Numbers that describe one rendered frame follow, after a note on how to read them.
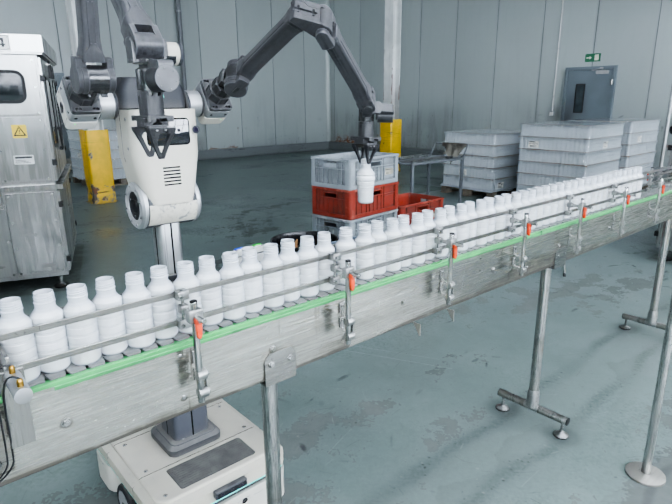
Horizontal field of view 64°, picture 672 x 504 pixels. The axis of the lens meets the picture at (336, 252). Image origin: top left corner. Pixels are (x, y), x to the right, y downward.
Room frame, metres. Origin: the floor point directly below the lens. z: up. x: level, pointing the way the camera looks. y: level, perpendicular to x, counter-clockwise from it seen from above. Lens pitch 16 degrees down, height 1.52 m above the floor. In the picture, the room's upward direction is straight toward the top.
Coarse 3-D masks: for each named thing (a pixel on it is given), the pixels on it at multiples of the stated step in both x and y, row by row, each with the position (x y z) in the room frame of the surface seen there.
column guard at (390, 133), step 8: (400, 120) 11.74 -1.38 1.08; (384, 128) 11.70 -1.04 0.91; (392, 128) 11.58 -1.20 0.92; (400, 128) 11.75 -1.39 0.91; (384, 136) 11.69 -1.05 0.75; (392, 136) 11.59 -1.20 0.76; (400, 136) 11.75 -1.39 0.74; (384, 144) 11.69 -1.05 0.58; (392, 144) 11.59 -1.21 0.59; (400, 144) 11.75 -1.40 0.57; (392, 152) 11.59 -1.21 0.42; (400, 152) 11.76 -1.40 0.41
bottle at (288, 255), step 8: (288, 240) 1.40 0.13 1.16; (288, 248) 1.37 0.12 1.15; (280, 256) 1.37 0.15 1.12; (288, 256) 1.36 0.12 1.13; (296, 256) 1.37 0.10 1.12; (288, 272) 1.36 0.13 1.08; (296, 272) 1.37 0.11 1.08; (288, 280) 1.36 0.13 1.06; (296, 280) 1.37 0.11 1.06; (288, 288) 1.36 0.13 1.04; (288, 296) 1.36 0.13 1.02; (296, 296) 1.37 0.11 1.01
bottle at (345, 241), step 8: (344, 232) 1.50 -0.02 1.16; (344, 240) 1.50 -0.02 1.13; (352, 240) 1.51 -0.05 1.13; (336, 248) 1.51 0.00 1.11; (344, 248) 1.49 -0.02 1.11; (344, 256) 1.49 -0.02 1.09; (352, 256) 1.50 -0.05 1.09; (344, 264) 1.49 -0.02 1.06; (352, 264) 1.50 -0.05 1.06; (336, 272) 1.51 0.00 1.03; (344, 280) 1.49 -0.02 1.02
